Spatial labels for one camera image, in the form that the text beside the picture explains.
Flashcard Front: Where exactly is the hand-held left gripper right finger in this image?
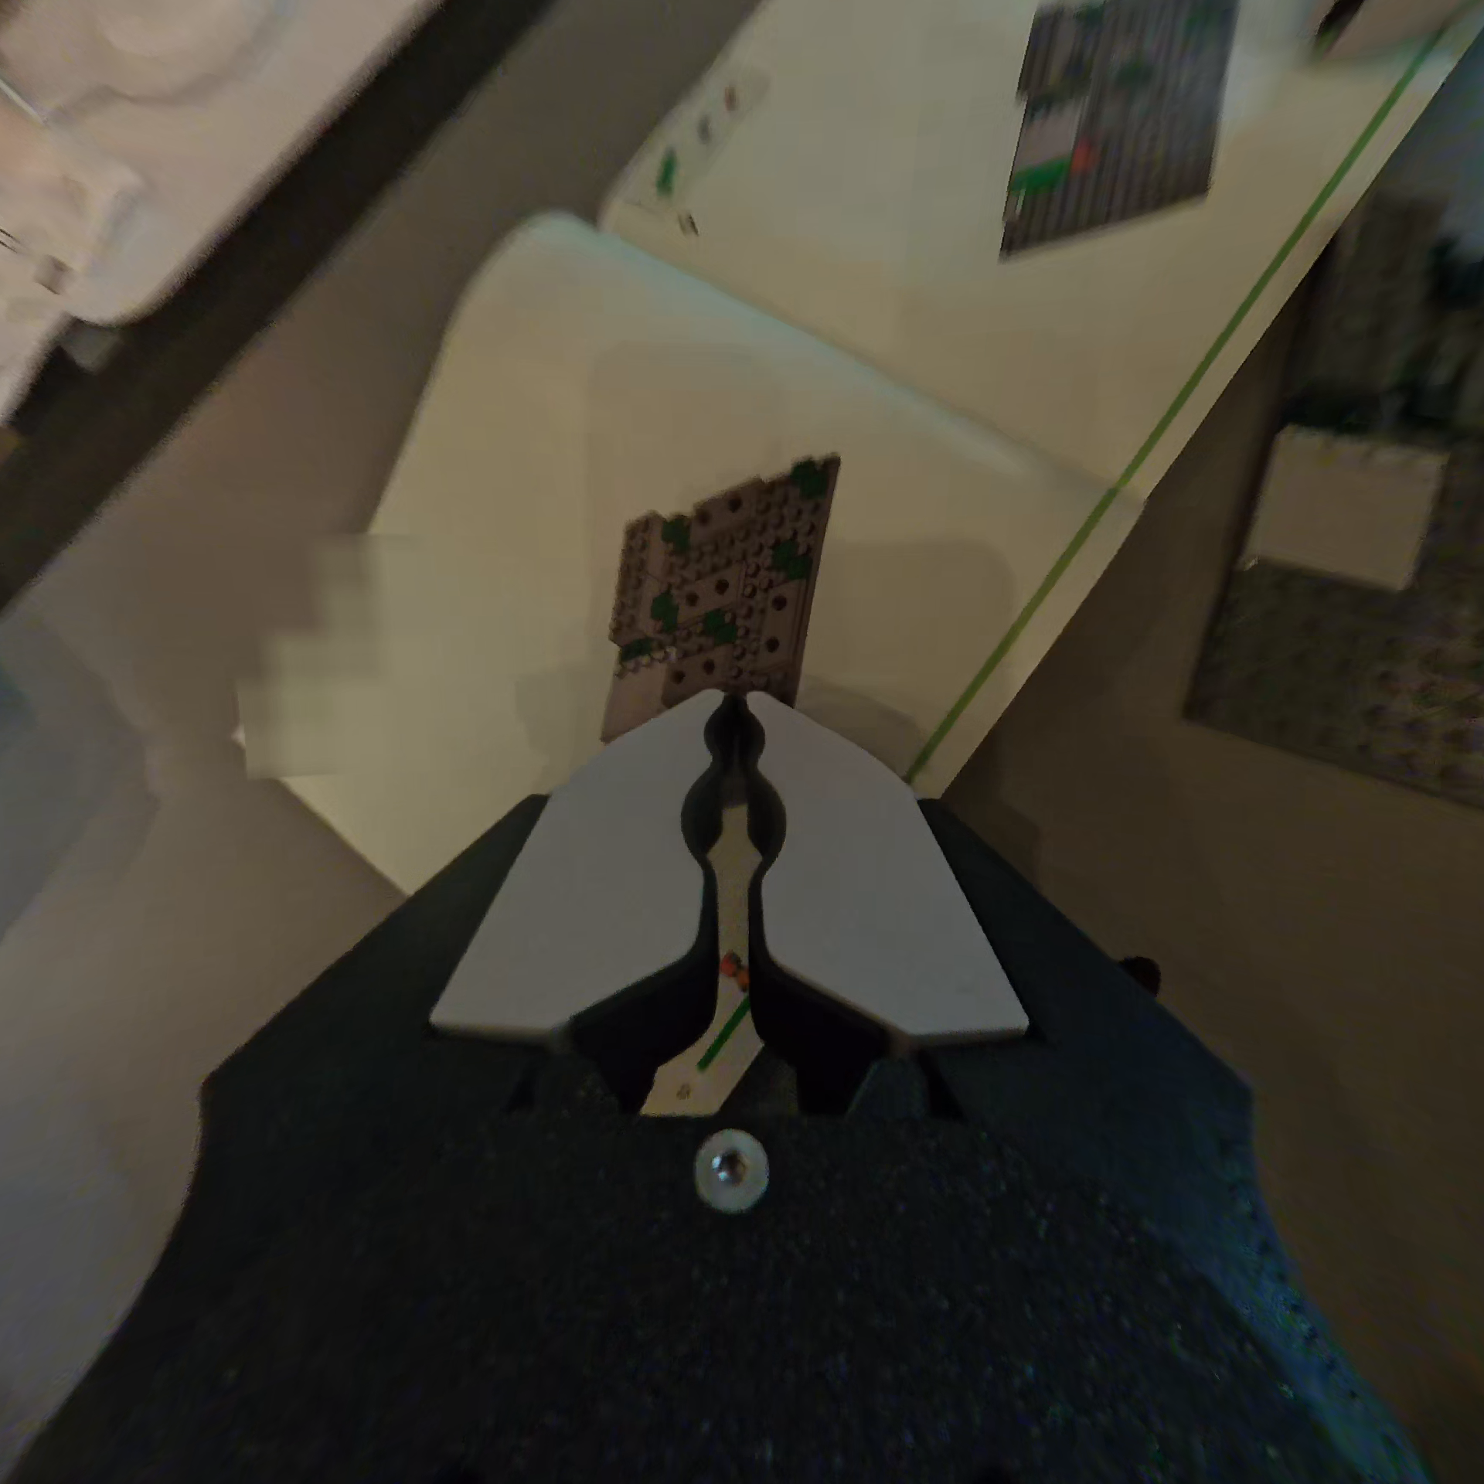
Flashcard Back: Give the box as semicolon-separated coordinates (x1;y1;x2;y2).
746;688;1032;1054

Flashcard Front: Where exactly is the grey studded baseplate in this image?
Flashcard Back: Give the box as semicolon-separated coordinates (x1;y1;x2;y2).
1182;185;1484;812

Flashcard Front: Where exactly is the grey desk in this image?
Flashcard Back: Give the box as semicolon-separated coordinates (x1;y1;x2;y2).
0;0;1484;1484

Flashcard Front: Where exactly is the white tray with clear dish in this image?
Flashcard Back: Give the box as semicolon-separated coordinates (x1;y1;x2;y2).
0;0;447;423

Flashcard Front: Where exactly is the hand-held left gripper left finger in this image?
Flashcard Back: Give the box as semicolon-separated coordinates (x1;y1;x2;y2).
430;688;732;1051

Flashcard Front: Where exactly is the instruction booklet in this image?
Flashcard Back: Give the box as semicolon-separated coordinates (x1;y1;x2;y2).
278;0;1484;1116

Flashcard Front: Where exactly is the white flat brick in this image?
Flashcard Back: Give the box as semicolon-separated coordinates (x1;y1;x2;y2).
1242;422;1454;595

